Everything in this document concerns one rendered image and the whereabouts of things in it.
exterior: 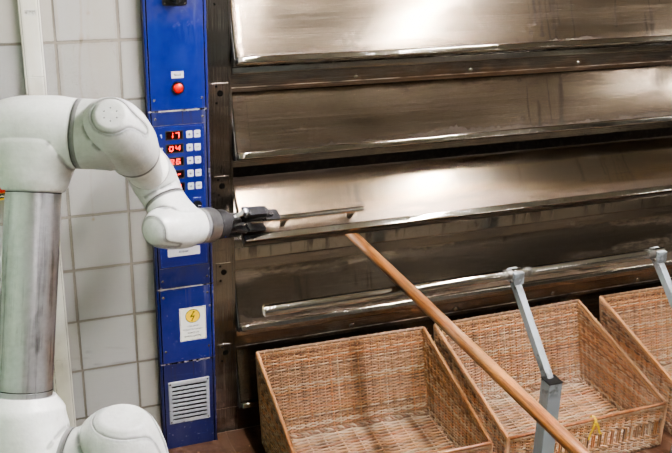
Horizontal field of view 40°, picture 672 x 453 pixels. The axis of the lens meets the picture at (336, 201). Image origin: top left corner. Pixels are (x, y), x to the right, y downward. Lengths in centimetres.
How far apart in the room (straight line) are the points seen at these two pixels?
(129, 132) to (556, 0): 157
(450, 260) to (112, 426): 150
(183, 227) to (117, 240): 38
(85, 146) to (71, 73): 71
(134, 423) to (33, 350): 23
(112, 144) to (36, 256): 25
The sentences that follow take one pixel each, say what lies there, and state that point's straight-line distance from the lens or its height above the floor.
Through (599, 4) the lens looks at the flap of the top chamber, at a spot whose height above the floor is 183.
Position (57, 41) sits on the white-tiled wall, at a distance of 239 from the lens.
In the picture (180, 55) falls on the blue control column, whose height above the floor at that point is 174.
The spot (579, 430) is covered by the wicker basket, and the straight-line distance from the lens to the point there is 281.
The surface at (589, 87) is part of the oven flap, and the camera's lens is 300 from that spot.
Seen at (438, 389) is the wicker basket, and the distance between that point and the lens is 290.
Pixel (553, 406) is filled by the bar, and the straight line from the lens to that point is 255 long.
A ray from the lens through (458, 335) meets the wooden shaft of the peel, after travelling 215.
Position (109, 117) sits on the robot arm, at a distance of 167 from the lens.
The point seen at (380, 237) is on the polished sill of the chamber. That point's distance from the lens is 278.
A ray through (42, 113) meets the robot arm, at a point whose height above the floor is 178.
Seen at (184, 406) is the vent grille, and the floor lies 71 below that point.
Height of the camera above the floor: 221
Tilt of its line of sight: 20 degrees down
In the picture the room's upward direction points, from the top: 1 degrees clockwise
